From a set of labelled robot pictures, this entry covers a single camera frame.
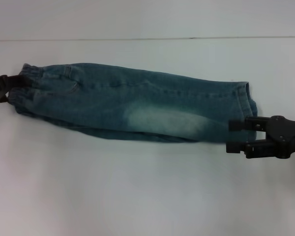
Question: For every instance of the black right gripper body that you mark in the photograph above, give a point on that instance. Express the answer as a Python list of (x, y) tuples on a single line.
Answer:
[(287, 135)]

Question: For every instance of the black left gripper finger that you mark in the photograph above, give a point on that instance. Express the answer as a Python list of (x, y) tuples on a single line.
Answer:
[(18, 81)]

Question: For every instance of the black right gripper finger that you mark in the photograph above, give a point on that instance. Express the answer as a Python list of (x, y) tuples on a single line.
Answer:
[(248, 148), (248, 124)]

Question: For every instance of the blue denim shorts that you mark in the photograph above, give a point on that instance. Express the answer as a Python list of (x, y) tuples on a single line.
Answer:
[(137, 103)]

